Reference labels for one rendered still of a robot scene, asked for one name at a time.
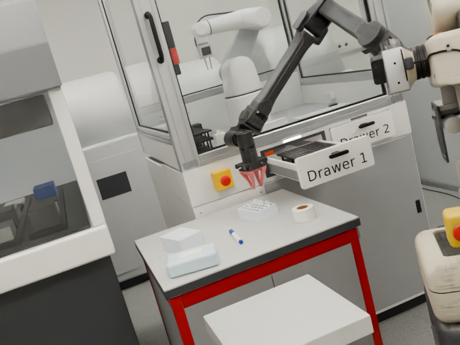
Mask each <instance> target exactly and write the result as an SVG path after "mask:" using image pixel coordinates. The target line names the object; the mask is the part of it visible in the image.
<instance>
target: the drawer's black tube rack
mask: <svg viewBox="0 0 460 345"><path fill-rule="evenodd" d="M335 145H336V144H329V143H323V142H312V143H310V144H306V145H303V146H300V147H297V148H295V149H291V150H289V151H285V152H282V153H279V154H277V156H279V157H281V158H282V161H284V162H290V163H293V164H295V162H294V160H295V159H296V158H298V157H302V156H304V155H308V154H310V153H314V152H316V151H320V150H323V149H326V148H329V147H331V146H335ZM284 157H285V158H287V159H284Z"/></svg>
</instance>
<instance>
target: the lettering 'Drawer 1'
mask: <svg viewBox="0 0 460 345"><path fill-rule="evenodd" d="M361 154H362V155H363V160H364V162H367V161H365V158H364V154H363V153H361ZM361 154H360V155H361ZM345 162H347V164H345V165H344V163H345ZM345 162H343V168H344V169H348V168H350V167H348V168H345V167H344V166H346V165H348V164H349V163H348V161H345ZM364 162H362V163H364ZM331 167H332V169H333V171H334V173H336V167H337V164H336V165H335V170H334V168H333V166H331ZM325 169H327V168H325ZM325 169H324V170H325ZM328 169H329V168H328ZM337 169H338V170H339V171H340V168H338V167H337ZM328 171H329V174H327V175H326V172H328ZM309 172H314V173H315V178H314V179H312V180H311V179H310V176H309ZM307 174H308V177H309V182H310V181H313V180H315V179H316V172H315V171H314V170H310V171H308V172H307ZM330 174H331V172H330V169H329V170H327V171H325V172H324V175H325V176H328V175H330Z"/></svg>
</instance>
